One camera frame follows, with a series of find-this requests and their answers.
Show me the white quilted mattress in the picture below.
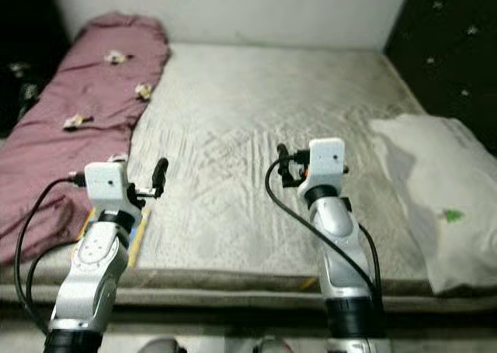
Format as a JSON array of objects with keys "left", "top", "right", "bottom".
[{"left": 0, "top": 43, "right": 497, "bottom": 315}]

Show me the purple duck print blanket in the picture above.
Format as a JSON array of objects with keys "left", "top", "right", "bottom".
[{"left": 0, "top": 12, "right": 172, "bottom": 265}]

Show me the white pillow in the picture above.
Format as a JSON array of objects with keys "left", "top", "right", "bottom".
[{"left": 369, "top": 114, "right": 497, "bottom": 296}]

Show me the robot left leg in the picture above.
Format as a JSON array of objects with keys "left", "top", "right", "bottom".
[{"left": 148, "top": 337, "right": 187, "bottom": 353}]

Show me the robot leg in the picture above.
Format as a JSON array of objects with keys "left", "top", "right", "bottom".
[
  {"left": 252, "top": 337, "right": 292, "bottom": 353},
  {"left": 148, "top": 337, "right": 187, "bottom": 353}
]

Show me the robot right leg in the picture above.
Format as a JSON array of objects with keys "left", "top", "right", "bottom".
[{"left": 252, "top": 337, "right": 292, "bottom": 353}]

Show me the dark tufted headboard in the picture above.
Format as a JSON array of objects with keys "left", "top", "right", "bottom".
[{"left": 384, "top": 0, "right": 497, "bottom": 156}]

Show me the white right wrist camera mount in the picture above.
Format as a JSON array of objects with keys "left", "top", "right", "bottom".
[{"left": 303, "top": 137, "right": 350, "bottom": 199}]

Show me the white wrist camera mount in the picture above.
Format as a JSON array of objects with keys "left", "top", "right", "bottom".
[
  {"left": 303, "top": 137, "right": 350, "bottom": 199},
  {"left": 84, "top": 161, "right": 137, "bottom": 230}
]

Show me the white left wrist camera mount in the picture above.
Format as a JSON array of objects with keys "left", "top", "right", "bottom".
[{"left": 84, "top": 161, "right": 137, "bottom": 230}]

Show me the short black right arm cable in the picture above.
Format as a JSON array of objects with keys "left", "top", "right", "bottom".
[{"left": 357, "top": 225, "right": 383, "bottom": 296}]

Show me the short black arm cable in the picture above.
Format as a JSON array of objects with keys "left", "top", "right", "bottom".
[
  {"left": 25, "top": 241, "right": 82, "bottom": 315},
  {"left": 357, "top": 225, "right": 383, "bottom": 296}
]

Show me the short black left arm cable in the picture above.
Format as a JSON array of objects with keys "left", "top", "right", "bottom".
[{"left": 25, "top": 241, "right": 82, "bottom": 315}]

